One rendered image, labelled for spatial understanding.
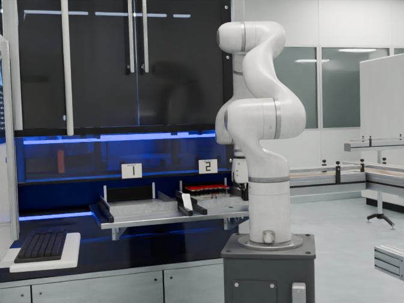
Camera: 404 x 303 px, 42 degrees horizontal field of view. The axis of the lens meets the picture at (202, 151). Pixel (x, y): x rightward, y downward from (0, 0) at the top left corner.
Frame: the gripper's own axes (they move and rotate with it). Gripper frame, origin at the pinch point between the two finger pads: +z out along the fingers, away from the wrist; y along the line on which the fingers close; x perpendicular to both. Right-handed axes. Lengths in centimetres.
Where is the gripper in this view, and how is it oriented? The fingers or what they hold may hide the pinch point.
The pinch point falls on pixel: (245, 195)
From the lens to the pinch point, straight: 213.5
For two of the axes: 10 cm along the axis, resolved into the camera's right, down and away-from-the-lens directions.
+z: 0.3, 10.0, 0.2
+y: -9.6, 0.4, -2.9
